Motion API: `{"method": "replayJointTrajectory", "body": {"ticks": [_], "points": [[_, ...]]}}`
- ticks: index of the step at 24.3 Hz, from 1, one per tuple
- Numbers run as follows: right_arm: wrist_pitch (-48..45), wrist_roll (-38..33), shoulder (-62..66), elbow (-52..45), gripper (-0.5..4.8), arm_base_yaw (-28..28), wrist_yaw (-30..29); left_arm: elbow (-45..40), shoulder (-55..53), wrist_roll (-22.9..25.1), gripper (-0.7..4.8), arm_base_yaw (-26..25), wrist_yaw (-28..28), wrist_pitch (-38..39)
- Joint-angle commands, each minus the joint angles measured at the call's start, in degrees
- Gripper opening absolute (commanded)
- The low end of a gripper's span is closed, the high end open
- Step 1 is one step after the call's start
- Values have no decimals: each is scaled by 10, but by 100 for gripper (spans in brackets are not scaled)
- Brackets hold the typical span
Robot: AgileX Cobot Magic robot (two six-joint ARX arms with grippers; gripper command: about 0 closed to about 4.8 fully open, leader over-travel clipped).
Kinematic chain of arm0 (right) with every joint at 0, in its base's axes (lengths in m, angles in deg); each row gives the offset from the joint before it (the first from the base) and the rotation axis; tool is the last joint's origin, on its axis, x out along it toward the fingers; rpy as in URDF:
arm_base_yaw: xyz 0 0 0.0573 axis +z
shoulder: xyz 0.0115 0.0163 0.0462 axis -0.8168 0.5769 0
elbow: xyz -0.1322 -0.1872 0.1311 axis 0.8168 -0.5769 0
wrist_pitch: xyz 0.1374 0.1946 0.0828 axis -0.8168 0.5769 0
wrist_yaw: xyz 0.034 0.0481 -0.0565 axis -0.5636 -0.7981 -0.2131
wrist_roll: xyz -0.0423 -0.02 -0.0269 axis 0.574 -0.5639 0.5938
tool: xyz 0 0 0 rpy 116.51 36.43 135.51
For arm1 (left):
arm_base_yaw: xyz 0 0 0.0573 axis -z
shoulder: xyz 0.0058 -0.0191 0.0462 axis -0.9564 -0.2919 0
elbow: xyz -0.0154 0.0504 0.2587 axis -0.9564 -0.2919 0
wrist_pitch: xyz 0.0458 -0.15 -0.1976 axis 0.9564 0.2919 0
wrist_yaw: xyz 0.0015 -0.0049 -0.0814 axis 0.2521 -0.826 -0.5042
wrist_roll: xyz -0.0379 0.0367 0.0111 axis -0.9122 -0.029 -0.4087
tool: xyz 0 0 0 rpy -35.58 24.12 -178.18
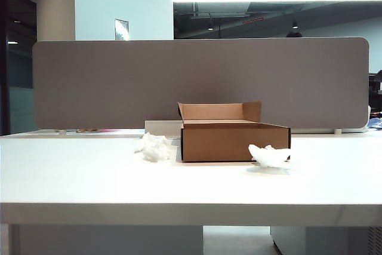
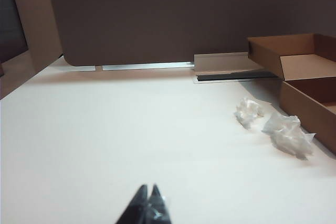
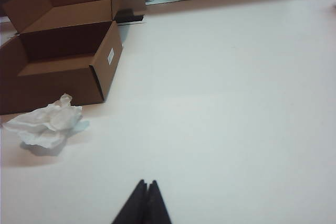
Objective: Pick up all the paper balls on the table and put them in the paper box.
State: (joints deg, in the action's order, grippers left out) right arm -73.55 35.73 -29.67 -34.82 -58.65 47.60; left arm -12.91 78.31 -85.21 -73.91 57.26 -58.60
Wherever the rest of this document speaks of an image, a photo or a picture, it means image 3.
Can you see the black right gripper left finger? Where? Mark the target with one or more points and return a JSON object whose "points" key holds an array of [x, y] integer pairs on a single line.
{"points": [[131, 208]]}

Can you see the white paper ball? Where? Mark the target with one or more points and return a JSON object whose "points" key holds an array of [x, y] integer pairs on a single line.
{"points": [[50, 124]]}

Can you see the brown cardboard box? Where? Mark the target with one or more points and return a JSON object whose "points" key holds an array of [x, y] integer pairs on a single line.
{"points": [[65, 82]]}

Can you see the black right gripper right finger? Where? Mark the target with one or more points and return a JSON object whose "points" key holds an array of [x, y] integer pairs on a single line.
{"points": [[157, 208]]}

